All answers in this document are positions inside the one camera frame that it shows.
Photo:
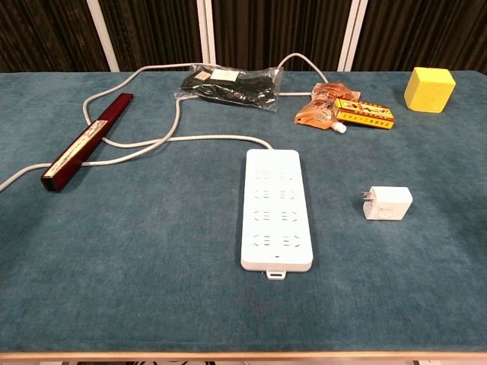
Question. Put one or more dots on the white power adapter plug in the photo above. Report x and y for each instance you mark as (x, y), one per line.
(388, 203)

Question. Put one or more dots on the white power strip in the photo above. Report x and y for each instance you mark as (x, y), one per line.
(277, 228)

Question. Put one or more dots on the black item in clear bag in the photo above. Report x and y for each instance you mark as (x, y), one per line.
(228, 89)

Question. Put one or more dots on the orange spout pouch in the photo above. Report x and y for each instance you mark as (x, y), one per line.
(316, 110)

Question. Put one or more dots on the yellow red small box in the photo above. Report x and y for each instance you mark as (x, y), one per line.
(365, 114)

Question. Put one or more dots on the teal table cloth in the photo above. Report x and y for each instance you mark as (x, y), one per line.
(114, 247)

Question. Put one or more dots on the dark red long box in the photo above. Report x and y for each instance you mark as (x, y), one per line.
(114, 108)

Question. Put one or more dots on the yellow sponge cube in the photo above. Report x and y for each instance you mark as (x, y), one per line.
(430, 89)

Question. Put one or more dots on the white partition frame post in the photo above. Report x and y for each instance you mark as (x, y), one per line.
(353, 34)
(206, 30)
(102, 34)

